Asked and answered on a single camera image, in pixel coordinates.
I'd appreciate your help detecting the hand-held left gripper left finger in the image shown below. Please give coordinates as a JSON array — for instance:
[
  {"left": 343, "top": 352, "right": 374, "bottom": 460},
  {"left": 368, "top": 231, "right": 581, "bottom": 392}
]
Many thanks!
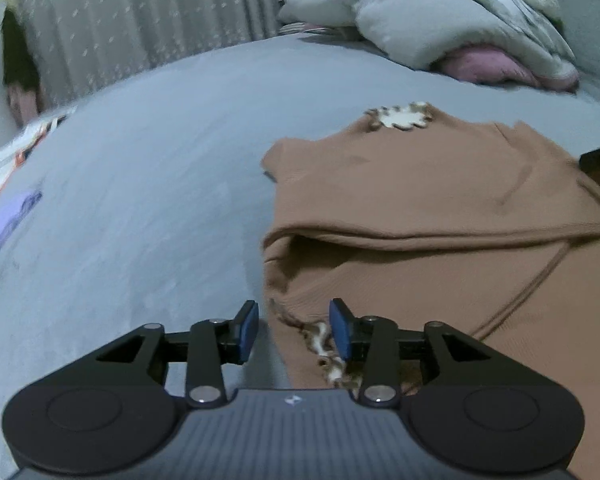
[{"left": 75, "top": 300, "right": 260, "bottom": 407}]

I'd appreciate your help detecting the purple cloth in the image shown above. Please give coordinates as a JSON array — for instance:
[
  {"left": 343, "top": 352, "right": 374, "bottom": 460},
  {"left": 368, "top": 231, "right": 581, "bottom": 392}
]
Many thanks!
[{"left": 0, "top": 190, "right": 43, "bottom": 261}]

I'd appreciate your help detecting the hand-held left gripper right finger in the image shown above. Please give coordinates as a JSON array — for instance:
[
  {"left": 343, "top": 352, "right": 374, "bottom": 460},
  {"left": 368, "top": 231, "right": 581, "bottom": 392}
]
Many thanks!
[{"left": 328, "top": 297, "right": 511, "bottom": 408}]

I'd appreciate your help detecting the open white book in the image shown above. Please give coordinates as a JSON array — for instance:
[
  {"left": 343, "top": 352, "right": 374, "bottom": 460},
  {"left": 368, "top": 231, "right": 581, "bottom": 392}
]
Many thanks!
[{"left": 20, "top": 110, "right": 78, "bottom": 141}]

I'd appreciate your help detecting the grey star-print curtain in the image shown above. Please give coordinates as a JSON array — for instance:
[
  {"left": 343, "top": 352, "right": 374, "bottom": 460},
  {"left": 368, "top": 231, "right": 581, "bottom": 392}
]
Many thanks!
[{"left": 10, "top": 0, "right": 311, "bottom": 111}]

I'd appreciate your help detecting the brown sweater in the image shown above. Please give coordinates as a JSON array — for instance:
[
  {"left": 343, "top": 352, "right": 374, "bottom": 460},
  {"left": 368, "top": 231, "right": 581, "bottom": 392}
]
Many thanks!
[{"left": 260, "top": 101, "right": 600, "bottom": 480}]

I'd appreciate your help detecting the pink hanging garment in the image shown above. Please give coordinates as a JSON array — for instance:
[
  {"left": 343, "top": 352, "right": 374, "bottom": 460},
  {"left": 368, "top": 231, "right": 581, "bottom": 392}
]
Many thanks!
[{"left": 6, "top": 82, "right": 46, "bottom": 126}]

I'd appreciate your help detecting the grey pillow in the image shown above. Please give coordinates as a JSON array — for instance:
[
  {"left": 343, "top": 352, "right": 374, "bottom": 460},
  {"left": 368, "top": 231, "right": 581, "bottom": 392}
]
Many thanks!
[{"left": 280, "top": 0, "right": 576, "bottom": 73}]

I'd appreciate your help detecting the dark green hanging garment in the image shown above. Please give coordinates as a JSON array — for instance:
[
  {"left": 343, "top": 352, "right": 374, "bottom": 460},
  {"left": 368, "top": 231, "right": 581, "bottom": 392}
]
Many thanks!
[{"left": 1, "top": 7, "right": 42, "bottom": 106}]

